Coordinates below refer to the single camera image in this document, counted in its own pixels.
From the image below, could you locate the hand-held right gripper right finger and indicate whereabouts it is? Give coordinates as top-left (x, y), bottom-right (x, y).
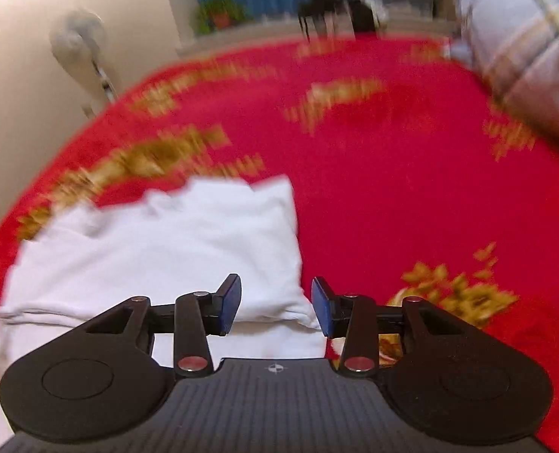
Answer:
top-left (310, 277), bottom-right (455, 379)

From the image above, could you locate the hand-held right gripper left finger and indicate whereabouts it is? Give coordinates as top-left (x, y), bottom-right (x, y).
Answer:
top-left (84, 274), bottom-right (242, 379)

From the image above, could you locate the white small garment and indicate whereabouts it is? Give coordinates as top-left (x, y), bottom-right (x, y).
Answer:
top-left (0, 176), bottom-right (328, 439)

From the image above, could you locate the red floral blanket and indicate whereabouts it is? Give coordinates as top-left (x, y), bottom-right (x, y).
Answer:
top-left (0, 37), bottom-right (559, 453)

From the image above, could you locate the white standing fan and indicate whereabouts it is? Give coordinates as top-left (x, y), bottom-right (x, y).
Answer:
top-left (49, 8), bottom-right (120, 119)

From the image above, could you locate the potted green plant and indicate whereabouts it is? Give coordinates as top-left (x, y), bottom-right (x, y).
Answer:
top-left (193, 0), bottom-right (252, 37)

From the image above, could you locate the black stool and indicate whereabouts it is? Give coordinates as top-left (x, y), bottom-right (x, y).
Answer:
top-left (297, 0), bottom-right (379, 42)

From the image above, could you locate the plaid grey quilt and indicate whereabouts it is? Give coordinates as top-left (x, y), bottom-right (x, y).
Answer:
top-left (452, 0), bottom-right (559, 141)

